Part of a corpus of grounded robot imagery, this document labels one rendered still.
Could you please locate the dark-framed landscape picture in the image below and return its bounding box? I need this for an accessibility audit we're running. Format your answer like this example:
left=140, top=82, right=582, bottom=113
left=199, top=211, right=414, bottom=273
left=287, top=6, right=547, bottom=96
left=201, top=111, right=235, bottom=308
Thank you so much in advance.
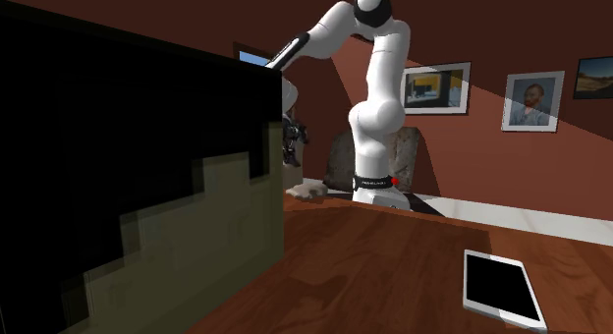
left=572, top=56, right=613, bottom=101

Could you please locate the beige lumpy figure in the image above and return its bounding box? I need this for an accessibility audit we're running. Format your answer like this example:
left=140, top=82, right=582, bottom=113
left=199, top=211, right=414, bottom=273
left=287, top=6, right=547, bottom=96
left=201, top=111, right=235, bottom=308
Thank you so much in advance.
left=282, top=164, right=330, bottom=203

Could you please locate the large black and olive box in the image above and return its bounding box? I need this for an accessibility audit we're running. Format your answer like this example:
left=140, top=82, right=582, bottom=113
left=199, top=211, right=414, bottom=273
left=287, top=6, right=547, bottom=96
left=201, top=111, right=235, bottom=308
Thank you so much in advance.
left=0, top=0, right=287, bottom=334

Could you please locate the white tablet with black screen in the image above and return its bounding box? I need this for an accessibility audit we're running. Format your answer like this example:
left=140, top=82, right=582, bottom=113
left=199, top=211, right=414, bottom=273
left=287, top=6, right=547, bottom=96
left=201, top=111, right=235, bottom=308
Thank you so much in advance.
left=462, top=249, right=549, bottom=334

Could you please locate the dark-framed blue window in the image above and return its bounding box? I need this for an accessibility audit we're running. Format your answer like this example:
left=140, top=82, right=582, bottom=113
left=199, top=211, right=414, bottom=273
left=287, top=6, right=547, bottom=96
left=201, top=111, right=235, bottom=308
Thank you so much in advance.
left=232, top=41, right=275, bottom=69

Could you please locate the white-framed yellow room picture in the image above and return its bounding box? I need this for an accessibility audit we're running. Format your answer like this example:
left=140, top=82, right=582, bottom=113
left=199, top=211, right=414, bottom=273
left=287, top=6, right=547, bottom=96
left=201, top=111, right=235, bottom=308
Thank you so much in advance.
left=399, top=60, right=473, bottom=117

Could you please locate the grey stone-patterned armchair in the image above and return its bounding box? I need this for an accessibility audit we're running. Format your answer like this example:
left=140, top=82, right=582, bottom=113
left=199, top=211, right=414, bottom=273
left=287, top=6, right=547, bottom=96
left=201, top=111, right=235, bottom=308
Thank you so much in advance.
left=322, top=126, right=422, bottom=194

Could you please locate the white-framed portrait picture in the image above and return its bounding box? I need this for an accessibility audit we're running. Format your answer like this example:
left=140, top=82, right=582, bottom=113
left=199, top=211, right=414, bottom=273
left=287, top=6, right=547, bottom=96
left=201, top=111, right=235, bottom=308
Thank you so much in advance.
left=500, top=70, right=566, bottom=134

